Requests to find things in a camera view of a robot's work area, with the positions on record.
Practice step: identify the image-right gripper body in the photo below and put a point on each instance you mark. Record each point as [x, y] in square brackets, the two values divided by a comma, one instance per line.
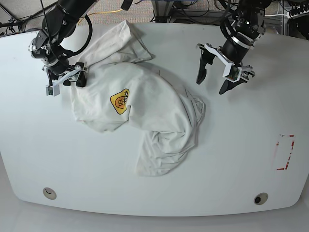
[235, 49]

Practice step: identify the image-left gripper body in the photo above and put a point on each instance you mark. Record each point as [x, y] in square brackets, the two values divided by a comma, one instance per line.
[55, 68]

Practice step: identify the white printed T-shirt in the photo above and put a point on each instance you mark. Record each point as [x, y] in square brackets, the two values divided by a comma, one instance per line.
[119, 90]

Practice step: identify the red tape rectangle marking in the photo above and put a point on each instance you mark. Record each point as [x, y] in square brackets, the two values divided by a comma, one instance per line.
[283, 151]

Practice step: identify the white power strip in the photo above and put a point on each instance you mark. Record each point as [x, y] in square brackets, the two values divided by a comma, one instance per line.
[298, 12]

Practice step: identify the image-left white wrist camera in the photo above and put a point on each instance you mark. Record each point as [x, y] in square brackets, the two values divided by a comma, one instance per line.
[54, 88]

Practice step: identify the aluminium frame stand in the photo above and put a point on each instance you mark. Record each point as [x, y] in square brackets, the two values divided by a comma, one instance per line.
[161, 10]

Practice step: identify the left table cable grommet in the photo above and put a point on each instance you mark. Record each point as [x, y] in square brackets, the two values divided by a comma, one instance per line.
[49, 193]

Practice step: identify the table cable grommet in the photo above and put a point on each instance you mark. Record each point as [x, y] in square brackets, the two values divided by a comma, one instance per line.
[260, 199]
[49, 193]

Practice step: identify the right table cable grommet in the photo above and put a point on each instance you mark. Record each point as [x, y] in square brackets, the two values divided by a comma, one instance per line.
[260, 199]

